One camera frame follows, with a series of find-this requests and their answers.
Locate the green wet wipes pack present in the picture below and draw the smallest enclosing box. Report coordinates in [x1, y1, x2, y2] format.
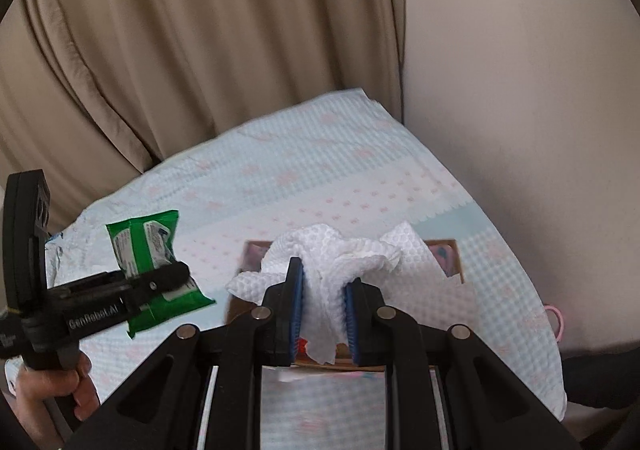
[106, 210, 216, 338]

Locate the white paper towel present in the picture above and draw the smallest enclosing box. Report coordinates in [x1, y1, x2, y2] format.
[227, 222, 454, 364]

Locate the orange pompom plush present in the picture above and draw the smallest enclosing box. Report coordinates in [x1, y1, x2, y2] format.
[297, 338, 307, 355]

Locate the person's left hand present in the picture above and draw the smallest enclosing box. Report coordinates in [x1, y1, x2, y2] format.
[13, 352, 101, 449]

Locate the cardboard box with pink lining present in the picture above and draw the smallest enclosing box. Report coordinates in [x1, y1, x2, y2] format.
[224, 239, 464, 372]

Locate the light blue patterned bedsheet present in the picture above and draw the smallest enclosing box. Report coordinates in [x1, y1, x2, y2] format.
[4, 88, 569, 450]

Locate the pink cord loop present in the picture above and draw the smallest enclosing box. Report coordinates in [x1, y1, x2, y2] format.
[543, 305, 565, 342]

